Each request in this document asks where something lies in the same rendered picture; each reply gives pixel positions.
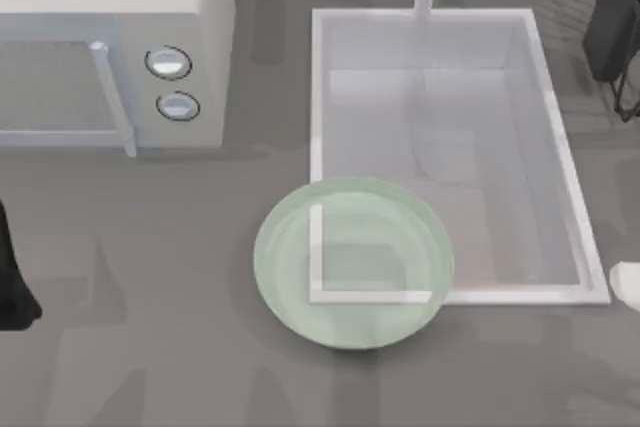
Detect large microwave knob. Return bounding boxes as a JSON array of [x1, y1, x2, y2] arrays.
[[143, 44, 194, 82]]

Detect black dish rack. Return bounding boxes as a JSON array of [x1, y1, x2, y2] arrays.
[[581, 0, 640, 123]]

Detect pale green glass plate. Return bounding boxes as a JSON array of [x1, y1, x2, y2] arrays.
[[253, 175, 456, 352]]

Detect microwave door handle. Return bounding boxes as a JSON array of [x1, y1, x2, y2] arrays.
[[88, 40, 138, 158]]

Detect white sink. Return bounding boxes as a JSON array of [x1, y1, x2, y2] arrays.
[[308, 7, 612, 307]]

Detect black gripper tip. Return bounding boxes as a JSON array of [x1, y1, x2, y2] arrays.
[[0, 200, 43, 333]]

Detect pale microwave oven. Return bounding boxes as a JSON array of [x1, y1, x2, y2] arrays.
[[0, 0, 237, 158]]

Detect small microwave knob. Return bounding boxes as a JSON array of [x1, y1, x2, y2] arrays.
[[155, 90, 202, 123]]

